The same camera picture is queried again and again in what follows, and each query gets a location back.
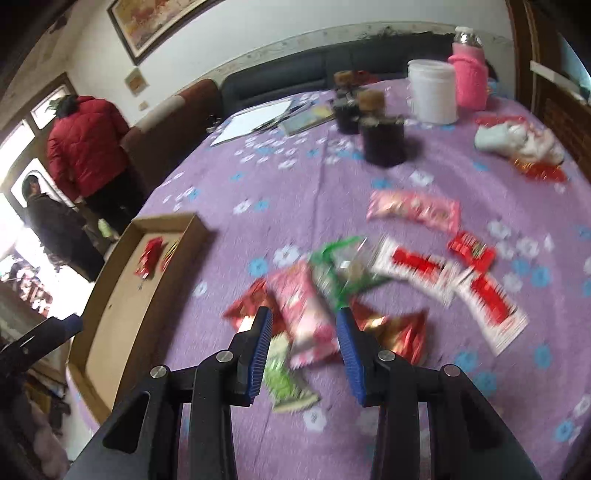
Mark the grey notebook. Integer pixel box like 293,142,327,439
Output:
279,105,335,137

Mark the large dark jar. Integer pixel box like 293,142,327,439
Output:
360,115,408,167

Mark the white paper sheet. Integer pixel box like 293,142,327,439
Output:
210,99,294,147

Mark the brown armchair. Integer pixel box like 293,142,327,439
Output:
121,78,222,195

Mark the small red snack packet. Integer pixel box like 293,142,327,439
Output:
447,231,497,273

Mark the small wall frame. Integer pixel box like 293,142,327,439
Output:
124,67,148,96

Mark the dark leather sofa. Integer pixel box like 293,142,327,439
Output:
221,34,458,123

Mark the red gold foil snack packet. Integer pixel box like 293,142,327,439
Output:
351,300,429,365
223,278,289,335

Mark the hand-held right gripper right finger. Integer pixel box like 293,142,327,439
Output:
335,308,543,480

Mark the small dark jar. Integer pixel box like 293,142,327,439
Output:
333,99,362,134

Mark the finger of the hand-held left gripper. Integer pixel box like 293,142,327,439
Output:
0,314,85,384

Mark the white crumpled bag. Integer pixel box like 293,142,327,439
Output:
475,121,565,166

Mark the green clear snack packet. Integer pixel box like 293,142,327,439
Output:
309,235,393,310

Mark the striped snack packet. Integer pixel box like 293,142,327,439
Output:
159,240,181,271

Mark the shiny red snack packet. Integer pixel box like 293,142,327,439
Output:
134,236,168,279

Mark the person's left forearm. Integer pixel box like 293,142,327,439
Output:
0,392,70,480

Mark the pink red snack packet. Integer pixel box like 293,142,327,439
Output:
367,189,461,234

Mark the framed wall painting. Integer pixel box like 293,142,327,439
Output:
107,0,222,66

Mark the pink and white snack packet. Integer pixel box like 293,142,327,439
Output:
268,261,342,367

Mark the shallow cardboard box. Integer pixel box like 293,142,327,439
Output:
67,213,208,425

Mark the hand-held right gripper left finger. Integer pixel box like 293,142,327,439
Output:
65,306,274,480

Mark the green and white snack packet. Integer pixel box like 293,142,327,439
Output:
265,335,320,413

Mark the purple floral tablecloth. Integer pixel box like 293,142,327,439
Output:
65,78,591,480

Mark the red and white snack packet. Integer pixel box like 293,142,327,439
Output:
370,236,467,308
455,272,529,357

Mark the red gold packet pile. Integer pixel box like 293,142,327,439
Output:
510,157,568,183

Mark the bottle with pink knit sleeve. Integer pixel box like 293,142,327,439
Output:
447,26,490,110

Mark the white plastic tub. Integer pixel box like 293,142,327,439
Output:
407,59,459,124

